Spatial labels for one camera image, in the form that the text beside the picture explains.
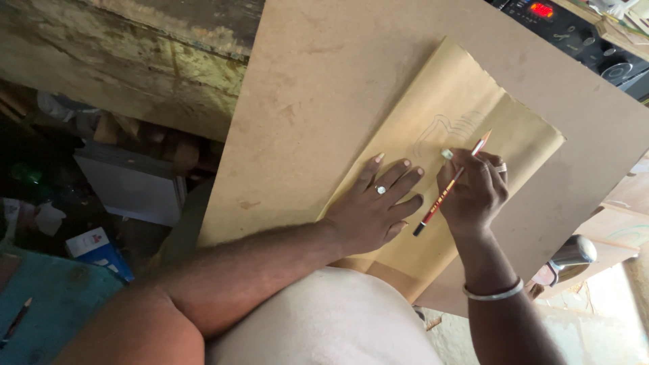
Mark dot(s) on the shiny silver metal object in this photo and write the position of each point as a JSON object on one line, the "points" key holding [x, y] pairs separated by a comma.
{"points": [[573, 253]]}

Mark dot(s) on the silver bangle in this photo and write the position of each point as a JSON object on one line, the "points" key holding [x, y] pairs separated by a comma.
{"points": [[494, 295]]}

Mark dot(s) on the heap of wood scraps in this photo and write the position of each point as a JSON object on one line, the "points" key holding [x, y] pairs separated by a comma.
{"points": [[152, 139]]}

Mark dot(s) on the red striped pencil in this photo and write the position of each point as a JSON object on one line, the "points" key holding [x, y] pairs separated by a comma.
{"points": [[437, 204]]}

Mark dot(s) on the person's right hand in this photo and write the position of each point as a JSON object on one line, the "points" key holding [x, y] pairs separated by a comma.
{"points": [[476, 195]]}

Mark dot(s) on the person's left hand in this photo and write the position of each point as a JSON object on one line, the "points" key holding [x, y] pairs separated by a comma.
{"points": [[362, 220]]}

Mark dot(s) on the worn wooden workbench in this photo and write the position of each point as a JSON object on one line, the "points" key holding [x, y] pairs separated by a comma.
{"points": [[126, 56]]}

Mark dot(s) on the teal mat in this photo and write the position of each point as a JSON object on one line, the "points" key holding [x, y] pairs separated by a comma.
{"points": [[56, 304]]}

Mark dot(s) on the person's white garment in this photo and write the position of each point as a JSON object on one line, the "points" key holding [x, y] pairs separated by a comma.
{"points": [[324, 324]]}

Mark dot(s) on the black appliance with red display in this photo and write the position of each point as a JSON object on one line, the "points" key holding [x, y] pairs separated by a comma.
{"points": [[573, 35]]}

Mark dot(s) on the light wooden cut-out pieces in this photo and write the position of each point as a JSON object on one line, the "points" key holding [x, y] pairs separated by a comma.
{"points": [[621, 218]]}

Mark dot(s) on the blue and white carton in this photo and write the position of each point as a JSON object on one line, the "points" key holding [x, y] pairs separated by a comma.
{"points": [[99, 251]]}

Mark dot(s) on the large brown fibreboard panel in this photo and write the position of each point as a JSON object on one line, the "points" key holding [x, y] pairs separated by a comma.
{"points": [[314, 101]]}

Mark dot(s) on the small white eraser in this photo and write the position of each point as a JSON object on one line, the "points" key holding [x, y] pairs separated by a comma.
{"points": [[446, 153]]}

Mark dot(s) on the crumpled white paper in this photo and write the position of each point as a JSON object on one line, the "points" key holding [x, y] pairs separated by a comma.
{"points": [[48, 219]]}

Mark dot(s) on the dark pencil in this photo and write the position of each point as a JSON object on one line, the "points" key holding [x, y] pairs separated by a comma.
{"points": [[16, 322]]}

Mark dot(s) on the white flat panel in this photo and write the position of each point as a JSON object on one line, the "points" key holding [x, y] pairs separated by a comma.
{"points": [[134, 187]]}

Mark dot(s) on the brown paper sheet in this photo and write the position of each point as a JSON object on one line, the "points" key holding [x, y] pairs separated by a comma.
{"points": [[456, 106]]}

